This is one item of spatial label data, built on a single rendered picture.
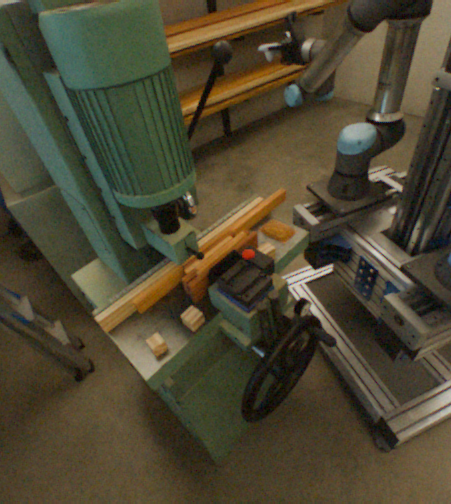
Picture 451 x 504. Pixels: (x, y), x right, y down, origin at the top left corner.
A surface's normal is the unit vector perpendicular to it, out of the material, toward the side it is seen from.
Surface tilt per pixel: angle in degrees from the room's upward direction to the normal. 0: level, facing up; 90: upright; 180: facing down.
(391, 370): 0
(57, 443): 0
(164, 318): 0
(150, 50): 90
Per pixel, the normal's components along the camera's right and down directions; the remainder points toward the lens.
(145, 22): 0.82, 0.31
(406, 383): -0.14, -0.71
